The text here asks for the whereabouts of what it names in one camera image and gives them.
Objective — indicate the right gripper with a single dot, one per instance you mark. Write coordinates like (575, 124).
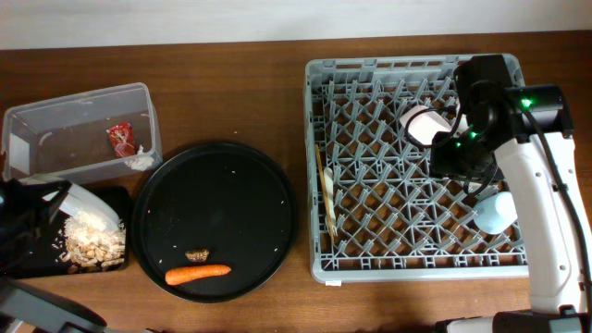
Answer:
(440, 162)

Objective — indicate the white shallow bowl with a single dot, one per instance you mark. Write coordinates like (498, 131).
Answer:
(424, 127)

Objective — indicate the blue plastic cup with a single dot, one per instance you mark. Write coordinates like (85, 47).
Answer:
(495, 213)

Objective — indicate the wooden chopstick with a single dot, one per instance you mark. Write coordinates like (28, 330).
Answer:
(325, 194)

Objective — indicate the orange carrot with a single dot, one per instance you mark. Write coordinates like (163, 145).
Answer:
(187, 274)

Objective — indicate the white tissue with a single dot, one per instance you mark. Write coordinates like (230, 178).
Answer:
(141, 163)

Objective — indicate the red snack wrapper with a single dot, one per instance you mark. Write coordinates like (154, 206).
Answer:
(122, 139)

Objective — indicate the clear plastic bin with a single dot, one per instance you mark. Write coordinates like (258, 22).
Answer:
(66, 136)

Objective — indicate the grey plate with food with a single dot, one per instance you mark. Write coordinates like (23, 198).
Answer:
(80, 203)

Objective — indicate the white plastic fork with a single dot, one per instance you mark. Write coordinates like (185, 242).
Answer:
(329, 186)

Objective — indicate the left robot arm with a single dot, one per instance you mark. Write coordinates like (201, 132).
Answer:
(27, 211)

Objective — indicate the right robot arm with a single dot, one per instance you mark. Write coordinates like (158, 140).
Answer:
(524, 135)

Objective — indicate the grey dishwasher rack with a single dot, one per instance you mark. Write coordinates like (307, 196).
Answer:
(394, 221)

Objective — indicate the round black serving tray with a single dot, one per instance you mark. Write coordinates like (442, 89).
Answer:
(226, 198)

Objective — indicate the brown food scrap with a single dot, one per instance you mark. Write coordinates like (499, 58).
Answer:
(197, 256)

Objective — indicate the pile of rice and shells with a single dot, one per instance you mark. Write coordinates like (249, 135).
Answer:
(85, 244)

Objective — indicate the black rectangular tray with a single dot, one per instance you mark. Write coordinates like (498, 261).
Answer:
(44, 260)

